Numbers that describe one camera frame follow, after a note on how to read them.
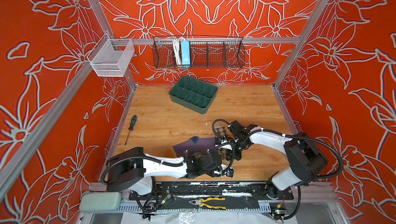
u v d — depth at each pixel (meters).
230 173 0.64
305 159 0.44
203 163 0.59
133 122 0.97
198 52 0.97
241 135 0.65
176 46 0.88
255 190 0.73
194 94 1.07
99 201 0.68
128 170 0.46
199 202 0.70
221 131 0.93
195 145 0.88
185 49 0.89
